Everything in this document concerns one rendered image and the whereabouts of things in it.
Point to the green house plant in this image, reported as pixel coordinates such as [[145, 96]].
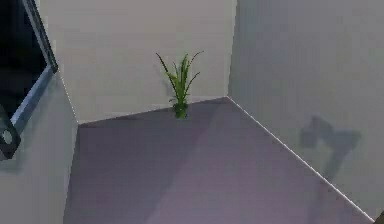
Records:
[[180, 87]]

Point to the dark window with grey frame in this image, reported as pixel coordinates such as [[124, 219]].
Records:
[[18, 56]]

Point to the black bracket with round hole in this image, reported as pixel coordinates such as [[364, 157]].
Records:
[[7, 137]]

